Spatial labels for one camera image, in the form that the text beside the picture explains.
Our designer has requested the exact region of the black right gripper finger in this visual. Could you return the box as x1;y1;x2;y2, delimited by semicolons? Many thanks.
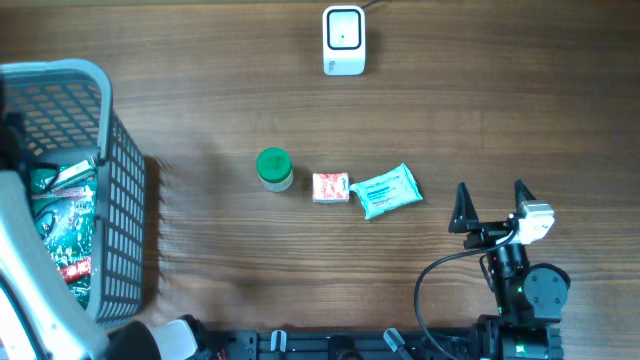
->
448;182;479;233
514;179;536;215

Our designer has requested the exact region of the teal wet wipes pack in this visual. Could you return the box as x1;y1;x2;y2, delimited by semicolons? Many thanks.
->
349;163;423;220

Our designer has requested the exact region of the orange tissue pack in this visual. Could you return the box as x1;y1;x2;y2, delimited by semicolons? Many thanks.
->
312;172;350;203

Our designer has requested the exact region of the green lid peanut butter jar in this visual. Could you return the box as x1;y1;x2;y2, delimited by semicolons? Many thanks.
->
256;147;293;192

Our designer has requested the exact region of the red candy bar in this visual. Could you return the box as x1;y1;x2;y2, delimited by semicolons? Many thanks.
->
59;257;92;284

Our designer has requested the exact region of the green snack bag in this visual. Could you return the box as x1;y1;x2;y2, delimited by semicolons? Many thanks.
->
31;169;97;308

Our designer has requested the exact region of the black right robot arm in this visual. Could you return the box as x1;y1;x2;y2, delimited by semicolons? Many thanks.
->
448;180;571;360

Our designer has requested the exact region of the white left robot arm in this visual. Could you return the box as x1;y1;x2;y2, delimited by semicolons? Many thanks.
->
1;110;198;360

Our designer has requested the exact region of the white barcode scanner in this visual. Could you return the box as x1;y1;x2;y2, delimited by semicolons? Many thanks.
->
322;5;366;76

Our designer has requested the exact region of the green white small packet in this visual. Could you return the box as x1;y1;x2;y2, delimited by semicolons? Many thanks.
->
43;158;97;190

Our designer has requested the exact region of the grey plastic shopping basket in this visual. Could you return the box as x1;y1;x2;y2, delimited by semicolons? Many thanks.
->
1;59;146;328

